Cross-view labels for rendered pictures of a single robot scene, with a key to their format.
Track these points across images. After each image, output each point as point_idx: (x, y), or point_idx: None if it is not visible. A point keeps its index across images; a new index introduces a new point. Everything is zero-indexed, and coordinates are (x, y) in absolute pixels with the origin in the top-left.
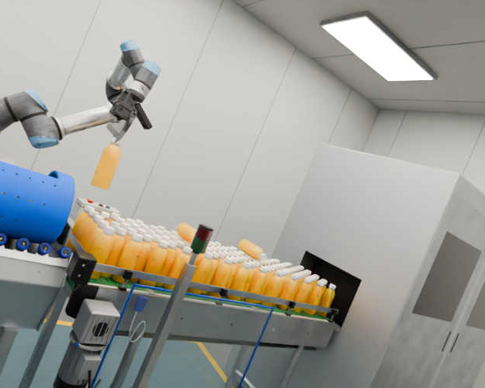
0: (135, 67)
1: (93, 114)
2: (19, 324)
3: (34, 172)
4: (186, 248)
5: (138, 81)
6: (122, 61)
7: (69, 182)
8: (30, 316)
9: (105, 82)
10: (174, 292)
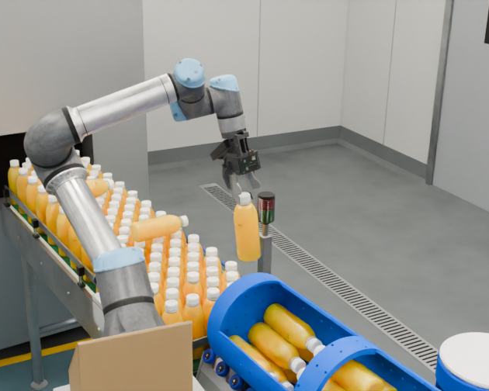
0: (204, 95)
1: (98, 204)
2: None
3: (299, 294)
4: (198, 237)
5: (243, 112)
6: (178, 98)
7: (272, 275)
8: None
9: (64, 143)
10: (266, 268)
